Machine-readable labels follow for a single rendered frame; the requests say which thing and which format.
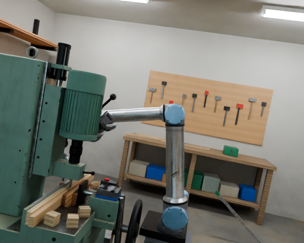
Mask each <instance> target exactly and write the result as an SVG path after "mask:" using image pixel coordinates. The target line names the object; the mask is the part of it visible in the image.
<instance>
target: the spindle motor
mask: <svg viewBox="0 0 304 243"><path fill-rule="evenodd" d="M106 81H107V79H106V76H103V75H99V74H95V73H91V72H86V71H80V70H73V69H71V70H70V71H69V73H68V79H67V86H66V92H65V99H64V105H63V111H62V117H61V124H60V130H59V135H60V136H62V137H65V138H68V139H72V140H78V141H94V140H97V134H98V128H99V122H100V116H101V110H102V104H103V98H104V93H105V87H106Z"/></svg>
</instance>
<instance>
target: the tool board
mask: <svg viewBox="0 0 304 243"><path fill-rule="evenodd" d="M273 91H274V90H272V89H266V88H260V87H254V86H247V85H241V84H235V83H229V82H223V81H215V80H208V79H202V78H196V77H190V76H184V75H178V74H172V73H165V72H160V71H153V70H150V75H149V81H148V86H147V92H146V97H145V103H144V108H153V107H160V106H161V105H162V104H179V105H181V106H182V107H183V108H184V110H185V127H184V130H185V131H188V132H193V133H198V134H203V135H210V136H215V137H220V138H225V139H230V140H235V141H240V142H245V143H250V144H255V145H260V146H262V144H263V138H264V133H265V129H266V124H267V119H268V115H269V110H270V106H271V101H272V96H273ZM141 122H143V123H148V124H153V125H158V126H163V127H165V122H163V121H162V120H155V121H141Z"/></svg>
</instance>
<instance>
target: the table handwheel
mask: <svg viewBox="0 0 304 243"><path fill-rule="evenodd" d="M141 213H142V200H141V199H138V200H137V201H136V203H135V205H134V208H133V211H132V214H131V218H130V221H129V225H126V224H122V225H121V229H120V232H125V233H127V234H126V239H125V243H136V239H137V236H138V232H139V224H140V219H141Z"/></svg>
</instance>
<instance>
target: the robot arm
mask: <svg viewBox="0 0 304 243"><path fill-rule="evenodd" d="M102 109H103V108H102ZM155 120H162V121H163V122H165V127H166V195H165V196H164V197H163V214H162V216H161V218H160V219H159V221H158V225H157V226H158V229H159V230H161V231H162V232H164V233H166V234H169V235H182V234H184V233H185V225H186V224H187V221H188V192H187V191H185V190H184V127H185V110H184V108H183V107H182V106H181V105H179V104H162V105H161V106H160V107H153V108H130V109H114V110H101V116H100V122H99V128H98V134H97V140H94V141H90V142H97V141H98V140H100V139H101V137H102V136H104V133H105V132H106V131H107V132H108V131H111V130H113V129H115V128H116V126H117V125H118V122H137V121H155ZM114 122H115V124H113V123H114Z"/></svg>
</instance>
